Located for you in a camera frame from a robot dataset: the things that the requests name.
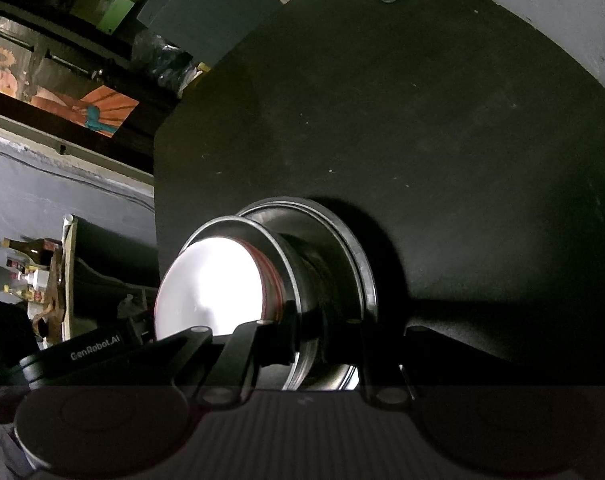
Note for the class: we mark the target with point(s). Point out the white ceramic bowl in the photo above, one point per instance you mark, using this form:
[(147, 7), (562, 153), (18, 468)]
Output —
[(219, 282)]

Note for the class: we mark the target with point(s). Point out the wooden side shelf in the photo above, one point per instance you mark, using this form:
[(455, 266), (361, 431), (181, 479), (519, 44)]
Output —
[(56, 323)]

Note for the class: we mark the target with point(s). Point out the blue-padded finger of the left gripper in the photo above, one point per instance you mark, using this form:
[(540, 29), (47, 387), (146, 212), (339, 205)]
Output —
[(183, 345)]

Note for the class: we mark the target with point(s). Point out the dark grey cabinet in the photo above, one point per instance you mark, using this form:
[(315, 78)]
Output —
[(206, 29)]

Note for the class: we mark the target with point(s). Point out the deep steel bowl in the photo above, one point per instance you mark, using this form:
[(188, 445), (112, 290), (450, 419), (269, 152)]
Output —
[(287, 330)]

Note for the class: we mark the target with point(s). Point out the green box on shelf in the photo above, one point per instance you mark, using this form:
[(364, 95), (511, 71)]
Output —
[(114, 15)]

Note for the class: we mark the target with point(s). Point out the steel plate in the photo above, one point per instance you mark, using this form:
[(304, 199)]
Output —
[(337, 290)]

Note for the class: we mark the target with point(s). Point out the orange patterned panel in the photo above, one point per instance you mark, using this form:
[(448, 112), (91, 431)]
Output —
[(102, 110)]

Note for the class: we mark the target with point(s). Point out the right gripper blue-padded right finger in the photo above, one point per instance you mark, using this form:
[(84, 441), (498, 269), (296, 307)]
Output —
[(384, 363)]

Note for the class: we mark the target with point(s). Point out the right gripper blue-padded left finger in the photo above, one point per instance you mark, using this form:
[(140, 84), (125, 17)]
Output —
[(235, 373)]

